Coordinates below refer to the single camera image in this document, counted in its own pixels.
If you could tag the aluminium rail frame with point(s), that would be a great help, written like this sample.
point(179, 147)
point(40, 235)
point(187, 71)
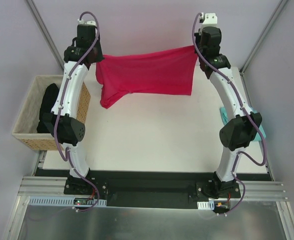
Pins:
point(263, 212)

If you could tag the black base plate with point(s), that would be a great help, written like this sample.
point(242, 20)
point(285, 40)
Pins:
point(138, 189)

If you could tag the right white cable duct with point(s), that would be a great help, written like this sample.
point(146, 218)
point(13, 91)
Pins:
point(206, 205)

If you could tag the white cable duct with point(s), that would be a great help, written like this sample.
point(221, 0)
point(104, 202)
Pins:
point(206, 205)
point(54, 201)

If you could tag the pink t shirt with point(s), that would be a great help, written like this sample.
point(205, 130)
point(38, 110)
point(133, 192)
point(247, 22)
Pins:
point(168, 72)

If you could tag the black t shirt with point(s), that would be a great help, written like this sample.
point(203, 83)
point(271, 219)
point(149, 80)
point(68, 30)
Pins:
point(48, 101)

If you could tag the aluminium post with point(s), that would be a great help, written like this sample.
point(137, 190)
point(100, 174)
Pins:
point(280, 7)
point(45, 32)

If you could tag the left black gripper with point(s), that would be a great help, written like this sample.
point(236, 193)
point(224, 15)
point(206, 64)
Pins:
point(97, 53)

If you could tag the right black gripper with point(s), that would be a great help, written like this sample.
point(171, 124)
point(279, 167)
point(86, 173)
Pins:
point(197, 40)

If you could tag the right rear aluminium post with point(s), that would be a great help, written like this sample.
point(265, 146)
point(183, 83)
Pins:
point(280, 7)

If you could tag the wicker laundry basket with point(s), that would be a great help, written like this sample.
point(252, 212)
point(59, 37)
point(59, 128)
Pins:
point(25, 128)

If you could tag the left rear aluminium post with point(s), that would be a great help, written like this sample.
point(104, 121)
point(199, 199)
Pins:
point(45, 32)

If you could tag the left white cable duct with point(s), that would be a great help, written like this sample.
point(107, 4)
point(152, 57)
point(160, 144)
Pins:
point(54, 201)

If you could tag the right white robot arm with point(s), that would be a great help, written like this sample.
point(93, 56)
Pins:
point(243, 124)

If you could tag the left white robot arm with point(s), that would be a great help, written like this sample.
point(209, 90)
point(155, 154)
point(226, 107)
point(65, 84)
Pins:
point(62, 123)

